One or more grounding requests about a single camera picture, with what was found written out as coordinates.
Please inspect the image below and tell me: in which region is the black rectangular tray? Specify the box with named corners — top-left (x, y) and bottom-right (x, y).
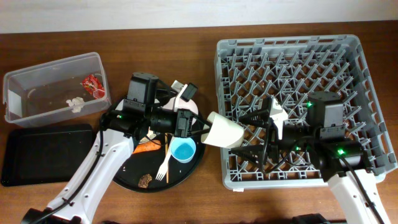
top-left (1, 124), bottom-right (95, 187)

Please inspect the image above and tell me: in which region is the red snack wrapper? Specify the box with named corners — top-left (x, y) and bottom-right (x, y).
top-left (81, 74), bottom-right (105, 99)

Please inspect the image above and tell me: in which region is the orange carrot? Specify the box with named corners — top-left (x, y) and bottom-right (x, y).
top-left (133, 140), bottom-right (162, 154)

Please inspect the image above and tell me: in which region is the white plastic fork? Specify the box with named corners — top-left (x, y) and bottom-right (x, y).
top-left (155, 137), bottom-right (174, 181)

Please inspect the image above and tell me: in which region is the brown food scrap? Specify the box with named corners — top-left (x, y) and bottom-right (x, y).
top-left (138, 174), bottom-right (152, 189)

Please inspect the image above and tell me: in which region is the wooden chopstick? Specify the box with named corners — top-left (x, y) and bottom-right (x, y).
top-left (165, 134), bottom-right (169, 184)

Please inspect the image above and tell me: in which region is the pink bowl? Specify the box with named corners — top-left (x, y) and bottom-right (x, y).
top-left (159, 97), bottom-right (198, 133)

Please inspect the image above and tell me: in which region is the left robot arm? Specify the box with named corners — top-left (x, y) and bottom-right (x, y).
top-left (22, 72), bottom-right (210, 223)

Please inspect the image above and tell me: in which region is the white tissue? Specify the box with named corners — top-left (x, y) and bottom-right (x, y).
top-left (66, 97), bottom-right (85, 113)

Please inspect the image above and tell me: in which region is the cream white cup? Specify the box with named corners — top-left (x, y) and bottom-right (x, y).
top-left (201, 111), bottom-right (244, 149)

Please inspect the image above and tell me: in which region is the light blue cup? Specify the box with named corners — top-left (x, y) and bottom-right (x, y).
top-left (170, 137), bottom-right (197, 164)

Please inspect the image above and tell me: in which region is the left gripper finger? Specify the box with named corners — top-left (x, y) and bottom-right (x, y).
top-left (193, 114), bottom-right (212, 127)
top-left (190, 128), bottom-right (209, 137)

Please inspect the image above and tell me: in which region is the clear plastic bin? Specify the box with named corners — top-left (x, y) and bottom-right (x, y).
top-left (2, 52), bottom-right (111, 128)

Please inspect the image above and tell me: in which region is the grey dishwasher rack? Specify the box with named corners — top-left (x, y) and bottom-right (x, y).
top-left (215, 35), bottom-right (397, 190)

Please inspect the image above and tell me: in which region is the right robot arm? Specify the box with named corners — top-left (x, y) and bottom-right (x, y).
top-left (231, 91), bottom-right (390, 223)

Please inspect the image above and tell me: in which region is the grey plate with rice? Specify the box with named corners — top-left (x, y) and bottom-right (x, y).
top-left (102, 96), bottom-right (156, 145)

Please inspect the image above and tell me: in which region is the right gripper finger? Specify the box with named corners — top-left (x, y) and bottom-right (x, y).
top-left (239, 98), bottom-right (273, 126)
top-left (230, 144), bottom-right (267, 162)

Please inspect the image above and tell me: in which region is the round black tray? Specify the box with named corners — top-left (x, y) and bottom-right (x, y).
top-left (96, 87), bottom-right (208, 194)

